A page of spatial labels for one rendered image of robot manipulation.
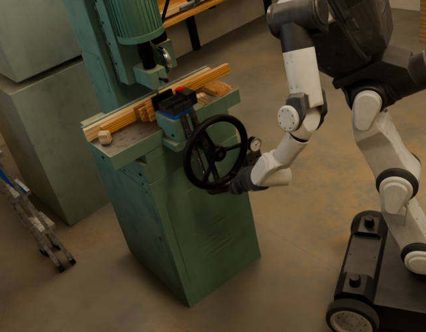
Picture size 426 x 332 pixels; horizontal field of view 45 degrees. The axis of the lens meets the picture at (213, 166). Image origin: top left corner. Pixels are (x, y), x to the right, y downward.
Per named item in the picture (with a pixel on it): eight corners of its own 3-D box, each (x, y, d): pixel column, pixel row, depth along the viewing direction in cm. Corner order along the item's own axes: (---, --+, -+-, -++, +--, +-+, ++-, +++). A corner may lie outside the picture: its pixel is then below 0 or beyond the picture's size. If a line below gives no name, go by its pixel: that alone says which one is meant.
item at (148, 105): (152, 122, 199) (146, 103, 195) (150, 120, 200) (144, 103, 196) (195, 99, 208) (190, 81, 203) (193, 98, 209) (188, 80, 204)
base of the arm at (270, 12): (337, 31, 147) (331, -10, 145) (320, 35, 137) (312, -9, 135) (290, 42, 156) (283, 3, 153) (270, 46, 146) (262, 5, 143)
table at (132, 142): (126, 181, 179) (121, 166, 176) (89, 152, 201) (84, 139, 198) (257, 107, 205) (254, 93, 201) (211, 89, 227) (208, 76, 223)
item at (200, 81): (104, 136, 197) (101, 127, 194) (102, 135, 198) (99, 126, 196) (230, 72, 223) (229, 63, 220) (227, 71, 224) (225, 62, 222)
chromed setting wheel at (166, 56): (171, 78, 215) (163, 50, 208) (155, 72, 224) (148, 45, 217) (177, 75, 216) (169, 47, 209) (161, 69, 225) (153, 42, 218)
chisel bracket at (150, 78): (155, 93, 199) (149, 74, 194) (137, 85, 209) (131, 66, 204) (171, 86, 202) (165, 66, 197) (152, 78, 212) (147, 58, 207)
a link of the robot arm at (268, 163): (277, 190, 170) (296, 164, 161) (253, 189, 167) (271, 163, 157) (271, 174, 174) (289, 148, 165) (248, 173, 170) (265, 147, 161)
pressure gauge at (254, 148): (252, 158, 217) (249, 141, 213) (246, 155, 220) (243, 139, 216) (263, 151, 220) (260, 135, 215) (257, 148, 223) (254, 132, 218)
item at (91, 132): (88, 141, 196) (84, 130, 193) (86, 140, 197) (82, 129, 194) (212, 78, 221) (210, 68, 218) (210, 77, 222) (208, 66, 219)
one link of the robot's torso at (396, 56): (442, 72, 166) (417, 26, 161) (440, 91, 157) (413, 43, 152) (363, 105, 184) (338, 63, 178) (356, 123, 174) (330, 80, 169)
